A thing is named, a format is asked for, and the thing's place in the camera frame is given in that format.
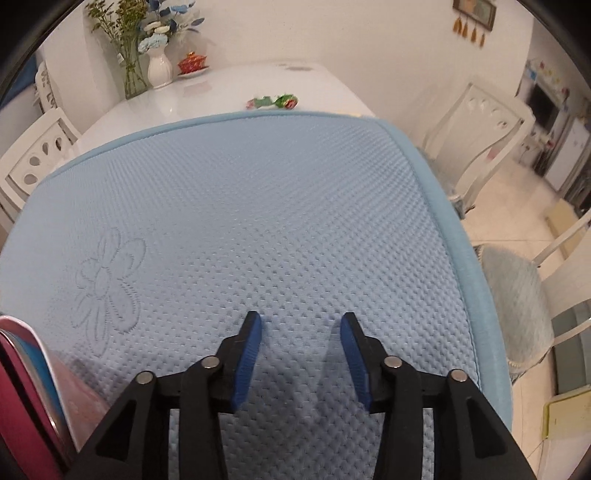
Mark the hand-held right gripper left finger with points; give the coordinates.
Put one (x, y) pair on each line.
(247, 360)

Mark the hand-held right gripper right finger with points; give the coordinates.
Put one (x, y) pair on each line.
(353, 364)

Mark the magenta steel bowl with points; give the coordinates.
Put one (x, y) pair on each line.
(21, 410)

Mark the light blue textured mat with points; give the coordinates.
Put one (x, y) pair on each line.
(277, 207)

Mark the light blue fluffy seat cushion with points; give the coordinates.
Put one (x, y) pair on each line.
(517, 300)

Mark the yellow green board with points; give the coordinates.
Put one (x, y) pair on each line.
(570, 415)

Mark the white chair with fluffy cushion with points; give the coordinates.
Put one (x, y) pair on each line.
(568, 272)

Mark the beige cardboard box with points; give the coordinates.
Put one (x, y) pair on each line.
(565, 230)

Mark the green wrapped candy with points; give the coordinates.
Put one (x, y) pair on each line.
(286, 101)

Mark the white chair with teardrop cutouts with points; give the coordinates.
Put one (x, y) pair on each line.
(475, 120)

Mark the red rimmed saucer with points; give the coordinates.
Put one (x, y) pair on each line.
(194, 74)

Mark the white appliance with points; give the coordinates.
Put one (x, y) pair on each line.
(570, 157)

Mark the white ceramic vase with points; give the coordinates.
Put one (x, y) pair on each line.
(160, 71)

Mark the white chair with oval cutouts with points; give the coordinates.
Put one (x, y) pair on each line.
(41, 138)

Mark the red lidded teacup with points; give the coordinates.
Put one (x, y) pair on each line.
(191, 62)

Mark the clear glass vase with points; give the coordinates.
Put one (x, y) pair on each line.
(134, 78)

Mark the white shelf with dark screen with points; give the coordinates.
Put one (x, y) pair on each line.
(545, 106)

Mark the white printed cloth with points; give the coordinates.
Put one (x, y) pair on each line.
(46, 87)

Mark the blue and white artificial flowers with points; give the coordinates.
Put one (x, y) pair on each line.
(161, 25)

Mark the golden hanging ornaments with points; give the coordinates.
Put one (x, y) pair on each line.
(464, 30)

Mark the green dried plant stems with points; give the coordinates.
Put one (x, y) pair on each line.
(115, 18)

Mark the framed wall picture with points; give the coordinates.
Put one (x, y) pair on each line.
(475, 11)

